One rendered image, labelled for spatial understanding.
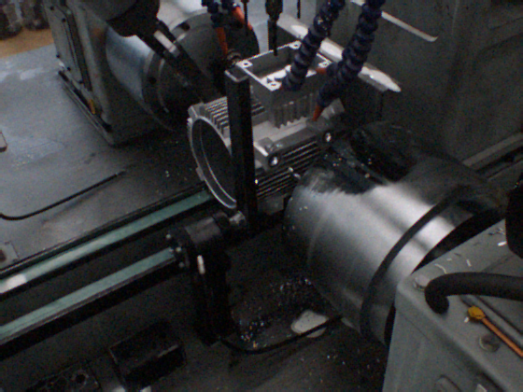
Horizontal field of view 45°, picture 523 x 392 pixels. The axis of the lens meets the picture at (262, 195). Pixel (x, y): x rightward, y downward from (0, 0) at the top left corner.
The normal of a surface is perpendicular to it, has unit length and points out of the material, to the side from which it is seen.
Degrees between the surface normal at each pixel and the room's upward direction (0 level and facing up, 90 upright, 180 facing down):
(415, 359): 89
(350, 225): 51
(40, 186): 0
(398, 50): 90
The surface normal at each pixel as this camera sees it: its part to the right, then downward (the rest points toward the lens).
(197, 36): 0.55, 0.54
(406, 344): -0.84, 0.38
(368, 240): -0.64, -0.23
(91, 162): -0.04, -0.75
